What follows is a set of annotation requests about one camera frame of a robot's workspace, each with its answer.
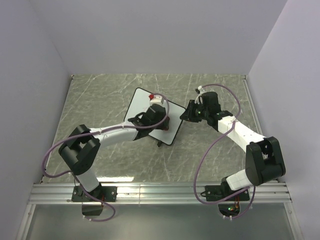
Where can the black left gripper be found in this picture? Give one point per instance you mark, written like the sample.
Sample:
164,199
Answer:
161,127

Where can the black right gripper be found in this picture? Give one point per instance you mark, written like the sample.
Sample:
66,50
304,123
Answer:
188,115

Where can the small black-framed whiteboard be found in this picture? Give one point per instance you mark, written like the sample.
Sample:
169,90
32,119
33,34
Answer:
140,102

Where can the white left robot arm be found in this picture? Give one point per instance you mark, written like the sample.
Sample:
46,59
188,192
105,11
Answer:
80,152

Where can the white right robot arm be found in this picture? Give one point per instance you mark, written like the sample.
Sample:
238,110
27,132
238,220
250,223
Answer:
263,155

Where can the aluminium right side rail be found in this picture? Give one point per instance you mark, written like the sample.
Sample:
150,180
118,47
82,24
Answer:
253,110

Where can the aluminium rail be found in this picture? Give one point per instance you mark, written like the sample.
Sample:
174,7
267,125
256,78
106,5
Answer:
152,194
253,110

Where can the aluminium front rail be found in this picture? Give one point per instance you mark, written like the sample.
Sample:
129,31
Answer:
152,194

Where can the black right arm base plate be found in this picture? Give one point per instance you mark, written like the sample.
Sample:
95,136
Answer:
214,193

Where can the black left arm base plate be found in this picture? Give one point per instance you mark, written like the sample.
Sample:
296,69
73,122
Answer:
103,193

